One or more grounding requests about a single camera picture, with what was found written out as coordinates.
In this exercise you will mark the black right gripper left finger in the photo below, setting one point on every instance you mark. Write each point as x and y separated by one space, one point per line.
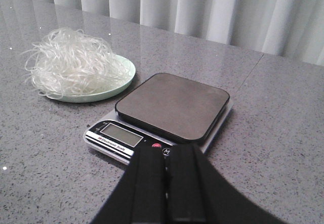
140 195

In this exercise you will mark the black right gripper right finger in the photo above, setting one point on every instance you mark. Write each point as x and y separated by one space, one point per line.
198 193

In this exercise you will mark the white translucent vermicelli bundle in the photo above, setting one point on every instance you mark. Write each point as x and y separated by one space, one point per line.
69 62

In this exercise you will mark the silver black kitchen scale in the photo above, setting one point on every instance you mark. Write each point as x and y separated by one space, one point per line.
164 111

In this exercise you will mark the light green round plate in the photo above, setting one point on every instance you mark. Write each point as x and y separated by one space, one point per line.
111 92

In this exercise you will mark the white pleated curtain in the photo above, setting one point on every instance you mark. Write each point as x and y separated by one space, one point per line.
290 28

